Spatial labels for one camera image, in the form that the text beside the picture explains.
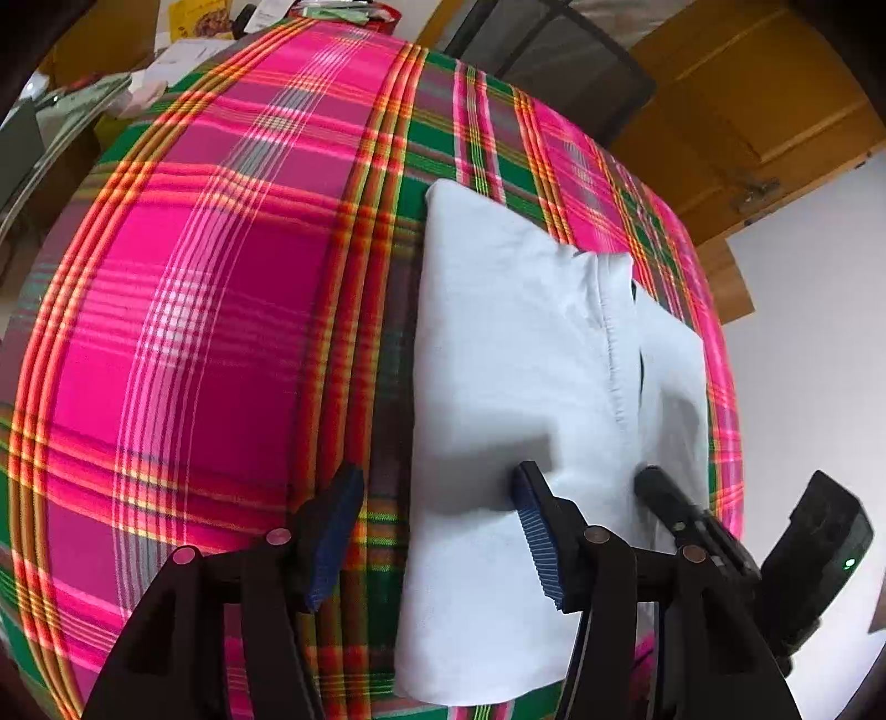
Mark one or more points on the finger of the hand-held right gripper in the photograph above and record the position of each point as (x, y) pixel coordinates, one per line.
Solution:
(664, 495)

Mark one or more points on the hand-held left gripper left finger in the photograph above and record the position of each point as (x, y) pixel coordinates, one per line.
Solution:
(332, 547)

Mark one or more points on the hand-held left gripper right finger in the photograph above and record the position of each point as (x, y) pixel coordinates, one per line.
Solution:
(543, 547)

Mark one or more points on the light blue t-shirt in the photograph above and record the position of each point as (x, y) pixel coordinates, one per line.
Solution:
(498, 346)

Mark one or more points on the wooden board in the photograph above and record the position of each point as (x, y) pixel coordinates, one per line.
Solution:
(727, 284)

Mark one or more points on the pink green plaid tablecloth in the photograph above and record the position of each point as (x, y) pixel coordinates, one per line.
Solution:
(207, 277)

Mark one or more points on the wooden door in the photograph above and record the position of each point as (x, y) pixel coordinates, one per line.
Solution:
(761, 90)

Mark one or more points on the black mesh office chair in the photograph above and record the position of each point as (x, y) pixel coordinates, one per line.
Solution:
(554, 55)

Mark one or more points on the pink cloth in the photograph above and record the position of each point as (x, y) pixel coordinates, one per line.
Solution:
(142, 95)

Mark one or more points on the white paper sheets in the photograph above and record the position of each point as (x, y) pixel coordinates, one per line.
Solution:
(180, 59)

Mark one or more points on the glass-top folding table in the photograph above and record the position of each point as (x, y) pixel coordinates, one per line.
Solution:
(69, 104)

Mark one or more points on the black pouch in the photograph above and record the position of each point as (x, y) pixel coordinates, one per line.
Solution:
(243, 17)

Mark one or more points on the white slim box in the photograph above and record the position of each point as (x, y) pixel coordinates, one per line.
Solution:
(271, 8)

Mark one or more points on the yellow paper bag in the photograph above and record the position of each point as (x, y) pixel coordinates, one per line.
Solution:
(201, 17)

